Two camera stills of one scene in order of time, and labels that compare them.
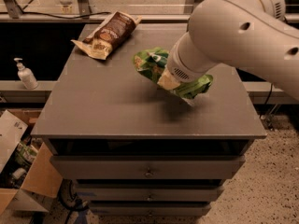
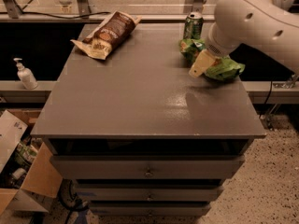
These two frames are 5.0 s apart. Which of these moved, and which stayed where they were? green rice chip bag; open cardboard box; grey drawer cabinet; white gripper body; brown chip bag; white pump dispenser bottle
Moved: green rice chip bag; white gripper body
Stayed: grey drawer cabinet; white pump dispenser bottle; open cardboard box; brown chip bag
